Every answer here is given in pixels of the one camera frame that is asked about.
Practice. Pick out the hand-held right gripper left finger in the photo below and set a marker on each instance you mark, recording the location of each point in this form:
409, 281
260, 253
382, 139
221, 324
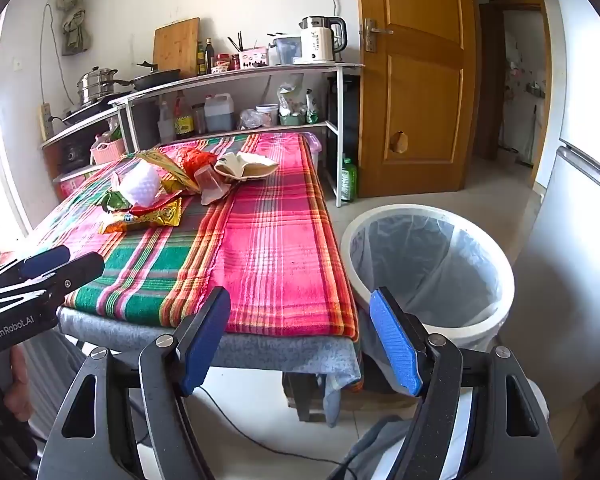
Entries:
205, 345

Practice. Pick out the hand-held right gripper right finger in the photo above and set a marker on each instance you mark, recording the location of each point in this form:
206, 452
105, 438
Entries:
395, 345

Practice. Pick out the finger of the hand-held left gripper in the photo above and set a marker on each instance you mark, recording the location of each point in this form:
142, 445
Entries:
80, 267
45, 261

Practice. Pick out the green snack wrapper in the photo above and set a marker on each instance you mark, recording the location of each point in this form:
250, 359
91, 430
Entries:
112, 201

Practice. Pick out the white round trash bin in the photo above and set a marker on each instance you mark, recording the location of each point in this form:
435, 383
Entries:
480, 332

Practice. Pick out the orange yellow snack packet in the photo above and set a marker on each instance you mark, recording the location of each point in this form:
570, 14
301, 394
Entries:
150, 217

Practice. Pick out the clear plastic bin liner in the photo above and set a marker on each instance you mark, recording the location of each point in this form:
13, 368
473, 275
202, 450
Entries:
430, 260

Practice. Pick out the white tissue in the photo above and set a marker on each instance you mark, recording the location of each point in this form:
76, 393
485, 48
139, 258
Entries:
140, 182

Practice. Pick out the yellow snack wrapper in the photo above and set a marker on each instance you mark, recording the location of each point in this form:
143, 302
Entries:
172, 180

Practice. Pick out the clear plastic cup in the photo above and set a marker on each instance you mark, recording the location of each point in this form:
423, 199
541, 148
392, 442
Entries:
210, 185

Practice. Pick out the red plastic bag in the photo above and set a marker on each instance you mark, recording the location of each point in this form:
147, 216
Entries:
195, 160

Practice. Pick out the white paper tray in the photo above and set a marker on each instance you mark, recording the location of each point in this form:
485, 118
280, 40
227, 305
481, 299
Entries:
250, 165

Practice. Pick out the person's left hand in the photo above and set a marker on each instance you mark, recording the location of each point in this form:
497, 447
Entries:
19, 390

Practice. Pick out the grey cloth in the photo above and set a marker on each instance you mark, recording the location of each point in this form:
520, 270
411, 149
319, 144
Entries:
260, 352

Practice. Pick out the pink storage box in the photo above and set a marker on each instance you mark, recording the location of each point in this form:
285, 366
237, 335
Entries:
75, 182

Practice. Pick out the pink green plaid blanket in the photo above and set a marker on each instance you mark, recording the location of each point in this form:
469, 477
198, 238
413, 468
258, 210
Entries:
280, 260

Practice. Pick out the pink plastic basket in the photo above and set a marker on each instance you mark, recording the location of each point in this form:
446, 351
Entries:
107, 151

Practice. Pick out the yellow power strip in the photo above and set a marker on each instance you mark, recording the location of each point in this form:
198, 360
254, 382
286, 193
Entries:
46, 121

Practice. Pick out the black induction cooker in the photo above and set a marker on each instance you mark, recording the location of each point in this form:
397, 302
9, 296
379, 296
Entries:
87, 112

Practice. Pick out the green plastic bottle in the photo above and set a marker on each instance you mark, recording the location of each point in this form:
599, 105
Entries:
348, 180

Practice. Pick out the cooking oil bottle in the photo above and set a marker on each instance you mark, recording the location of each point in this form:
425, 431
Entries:
182, 120

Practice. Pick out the steel steamer pot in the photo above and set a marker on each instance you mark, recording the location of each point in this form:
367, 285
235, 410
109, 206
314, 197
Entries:
96, 87

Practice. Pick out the small glass jar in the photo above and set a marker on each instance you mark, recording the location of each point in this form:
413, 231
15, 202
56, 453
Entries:
199, 120

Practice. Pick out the silver refrigerator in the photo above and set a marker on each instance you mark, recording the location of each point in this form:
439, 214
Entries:
570, 260

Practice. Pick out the black frying pan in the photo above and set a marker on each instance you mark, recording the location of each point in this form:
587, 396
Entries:
155, 79

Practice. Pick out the clear plastic jug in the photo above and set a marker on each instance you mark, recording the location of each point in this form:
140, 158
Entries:
219, 115

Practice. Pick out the purple lidded storage box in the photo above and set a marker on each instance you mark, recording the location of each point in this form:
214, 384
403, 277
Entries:
312, 147

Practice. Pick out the black cabinet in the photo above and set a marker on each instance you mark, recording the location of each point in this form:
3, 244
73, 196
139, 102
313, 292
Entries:
350, 125

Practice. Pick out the crumpled clear plastic bag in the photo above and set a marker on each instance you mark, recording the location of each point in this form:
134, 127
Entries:
251, 120

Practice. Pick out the white plastic tub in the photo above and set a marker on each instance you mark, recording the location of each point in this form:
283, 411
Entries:
267, 114

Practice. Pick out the dark sauce bottle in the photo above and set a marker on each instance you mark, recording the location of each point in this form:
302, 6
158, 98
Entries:
200, 60
208, 57

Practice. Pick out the bamboo cutting board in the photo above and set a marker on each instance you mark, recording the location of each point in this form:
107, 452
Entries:
177, 45

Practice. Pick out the green white pouch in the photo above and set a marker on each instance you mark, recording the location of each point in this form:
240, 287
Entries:
312, 107

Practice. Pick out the red jar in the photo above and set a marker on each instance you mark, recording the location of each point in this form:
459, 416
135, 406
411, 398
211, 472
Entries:
234, 62

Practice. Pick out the hanging green cloth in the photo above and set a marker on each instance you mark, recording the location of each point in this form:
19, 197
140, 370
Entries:
72, 5

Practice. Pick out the white plastic bag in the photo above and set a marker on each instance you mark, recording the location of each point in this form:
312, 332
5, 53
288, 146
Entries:
289, 99

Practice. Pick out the wooden door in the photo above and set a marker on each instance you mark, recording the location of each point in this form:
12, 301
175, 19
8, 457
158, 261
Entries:
420, 85

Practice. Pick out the bundle of chopsticks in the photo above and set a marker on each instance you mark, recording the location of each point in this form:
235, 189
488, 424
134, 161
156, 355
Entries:
237, 42

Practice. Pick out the white metal shelf rack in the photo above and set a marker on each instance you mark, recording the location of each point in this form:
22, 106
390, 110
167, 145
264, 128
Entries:
280, 67

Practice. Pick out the clear plastic container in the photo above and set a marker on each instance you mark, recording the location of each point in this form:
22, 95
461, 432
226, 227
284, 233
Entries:
285, 49

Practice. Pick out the white electric kettle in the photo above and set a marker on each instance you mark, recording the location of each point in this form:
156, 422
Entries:
320, 42

